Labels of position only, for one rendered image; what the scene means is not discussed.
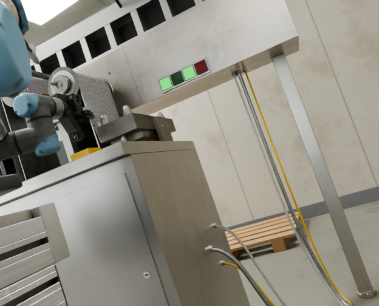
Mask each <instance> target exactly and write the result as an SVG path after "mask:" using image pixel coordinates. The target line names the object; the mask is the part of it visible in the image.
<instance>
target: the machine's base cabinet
mask: <svg viewBox="0 0 379 306"><path fill-rule="evenodd" d="M51 202H53V203H54V204H55V207H56V211H57V213H58V217H59V220H60V223H61V226H62V229H63V233H64V236H65V239H66V242H67V246H68V249H69V252H70V256H69V257H67V258H65V259H63V260H61V261H59V262H57V263H55V265H56V268H57V270H58V274H59V277H60V281H61V284H62V286H63V290H64V294H65V297H66V300H67V304H68V306H250V303H249V300H248V297H247V294H246V292H245V288H244V286H243V283H242V280H241V277H240V274H239V272H238V269H237V268H236V267H233V266H231V265H223V266H222V265H221V264H220V261H221V260H224V261H225V262H228V263H232V264H235V263H234V262H233V261H232V260H231V259H229V258H228V257H227V256H225V255H223V254H221V253H217V252H213V253H210V251H209V248H208V246H209V245H213V246H214V247H216V248H221V249H223V250H225V251H227V252H229V253H230V254H232V252H231V248H230V246H229V243H228V240H227V237H226V234H225V231H224V229H222V228H213V226H212V223H215V222H216V224H217V225H220V226H222V222H221V220H220V217H219V214H218V212H217V208H216V206H215V203H214V200H213V196H212V194H211V191H210V188H209V186H208V182H207V180H206V177H205V174H204V171H203V168H202V165H201V163H200V160H199V156H198V154H197V151H196V149H186V150H178V151H164V152H149V153H141V154H129V155H127V156H125V157H122V158H119V159H117V160H114V161H112V162H110V163H106V164H105V165H102V166H99V167H97V168H94V169H91V170H90V171H87V172H84V173H82V174H79V175H76V176H74V177H71V178H69V179H67V180H64V181H62V182H59V183H56V184H54V185H52V186H49V187H46V188H44V189H41V190H39V191H36V192H33V193H31V194H29V195H26V196H24V197H21V198H19V199H16V200H13V201H11V202H8V203H6V204H3V205H1V206H0V216H3V215H6V214H11V213H15V212H18V211H22V210H25V209H31V208H34V207H36V206H40V205H44V204H47V203H51ZM232 255H233V254H232Z"/></svg>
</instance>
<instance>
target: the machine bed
mask: <svg viewBox="0 0 379 306"><path fill-rule="evenodd" d="M186 149H195V145H194V142H193V141H119V142H118V143H115V144H112V145H110V146H108V147H106V148H103V149H100V150H99V151H96V152H93V153H91V154H89V155H86V156H84V157H81V158H79V159H76V160H74V161H72V162H69V163H67V164H65V165H62V166H60V167H57V168H55V169H52V170H50V171H47V172H45V173H43V174H40V175H37V176H36V177H33V178H30V179H28V180H26V181H24V182H22V187H21V188H19V189H17V190H15V191H12V192H10V193H8V194H5V195H3V196H0V206H1V205H3V204H6V203H8V202H11V201H13V200H16V199H19V198H21V197H24V196H26V195H29V194H31V193H33V192H36V191H39V190H41V189H44V188H46V187H49V186H52V185H54V184H56V183H59V182H62V181H64V180H67V179H69V178H71V177H74V176H76V175H79V174H82V173H84V172H87V171H90V170H91V169H94V168H97V167H99V166H102V165H105V164H106V163H110V162H112V161H114V160H117V159H119V158H122V157H125V156H127V155H129V154H141V153H149V152H164V151H178V150H186Z"/></svg>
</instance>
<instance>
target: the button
mask: <svg viewBox="0 0 379 306"><path fill-rule="evenodd" d="M100 149H101V148H87V149H84V150H82V151H80V152H77V153H75V154H72V155H71V156H70V157H71V160H72V161H74V160H76V159H79V158H81V157H84V156H86V155H89V154H91V153H93V152H96V151H99V150H100Z"/></svg>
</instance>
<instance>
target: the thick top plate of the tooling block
mask: <svg viewBox="0 0 379 306"><path fill-rule="evenodd" d="M153 117H155V116H151V115H144V114H136V113H132V112H131V113H130V114H127V115H125V116H123V117H120V118H118V119H116V120H114V121H111V122H109V123H106V124H104V125H102V126H100V127H98V128H96V130H97V133H98V136H99V139H100V143H111V142H113V141H115V140H118V139H120V137H121V136H123V135H125V136H127V135H130V134H132V133H134V132H137V131H139V130H152V131H156V128H155V125H154V122H153V119H152V118H153ZM166 120H167V123H168V126H169V130H170V132H171V133H172V132H175V131H176V129H175V126H174V123H173V120H172V119H170V118H166Z"/></svg>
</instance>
